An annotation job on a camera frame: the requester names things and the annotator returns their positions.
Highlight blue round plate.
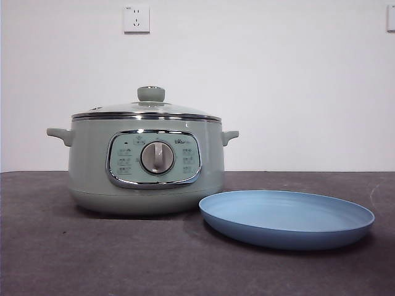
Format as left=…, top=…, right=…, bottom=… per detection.
left=198, top=190, right=375, bottom=250

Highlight pale green electric steamer pot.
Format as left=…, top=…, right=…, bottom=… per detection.
left=46, top=118, right=240, bottom=216

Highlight glass lid with green knob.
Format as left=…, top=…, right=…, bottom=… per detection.
left=70, top=86, right=222, bottom=121

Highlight white wall socket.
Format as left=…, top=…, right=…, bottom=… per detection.
left=123, top=5, right=151, bottom=34

